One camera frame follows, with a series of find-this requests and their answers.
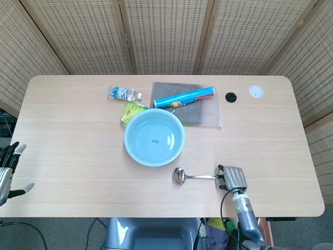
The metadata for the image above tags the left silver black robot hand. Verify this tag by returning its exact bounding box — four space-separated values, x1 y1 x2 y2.
0 141 35 206

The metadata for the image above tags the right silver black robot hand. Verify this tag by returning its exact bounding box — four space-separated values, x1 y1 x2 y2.
214 164 248 193

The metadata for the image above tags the metal ladle black handle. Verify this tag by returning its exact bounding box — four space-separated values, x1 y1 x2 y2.
173 167 220 185

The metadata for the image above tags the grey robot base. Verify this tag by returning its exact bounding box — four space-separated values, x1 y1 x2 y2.
104 217 201 250

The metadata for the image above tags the light blue plastic bowl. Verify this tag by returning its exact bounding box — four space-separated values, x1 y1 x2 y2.
123 108 186 167

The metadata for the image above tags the clear plastic water bottle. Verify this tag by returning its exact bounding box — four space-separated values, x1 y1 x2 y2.
107 85 143 102

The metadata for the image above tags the pile of coloured clothes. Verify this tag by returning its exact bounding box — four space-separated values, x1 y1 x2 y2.
201 217 239 250

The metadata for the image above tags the brown wooden box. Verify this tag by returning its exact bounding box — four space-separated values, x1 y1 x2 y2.
256 217 273 248

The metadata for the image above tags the grey mesh sheet in plastic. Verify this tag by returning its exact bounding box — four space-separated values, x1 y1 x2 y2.
149 81 223 128

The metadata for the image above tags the white desk grommet cap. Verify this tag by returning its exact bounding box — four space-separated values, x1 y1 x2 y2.
248 84 265 98

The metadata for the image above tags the blue cling film roll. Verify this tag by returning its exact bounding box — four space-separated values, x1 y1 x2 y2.
152 86 216 109

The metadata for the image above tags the yellow green snack pouch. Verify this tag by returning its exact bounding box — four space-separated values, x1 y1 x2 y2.
119 102 149 127

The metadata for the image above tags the woven bamboo folding screen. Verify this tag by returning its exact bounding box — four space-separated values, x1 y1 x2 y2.
0 0 333 198

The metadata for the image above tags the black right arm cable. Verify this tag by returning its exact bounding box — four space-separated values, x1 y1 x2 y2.
220 189 250 250

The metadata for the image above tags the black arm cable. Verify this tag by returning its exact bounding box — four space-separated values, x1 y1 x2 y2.
220 189 250 250
0 220 47 250

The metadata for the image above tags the black equipment with cables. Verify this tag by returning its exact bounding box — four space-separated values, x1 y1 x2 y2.
0 108 18 136

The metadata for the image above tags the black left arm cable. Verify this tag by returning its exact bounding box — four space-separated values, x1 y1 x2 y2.
0 220 47 250

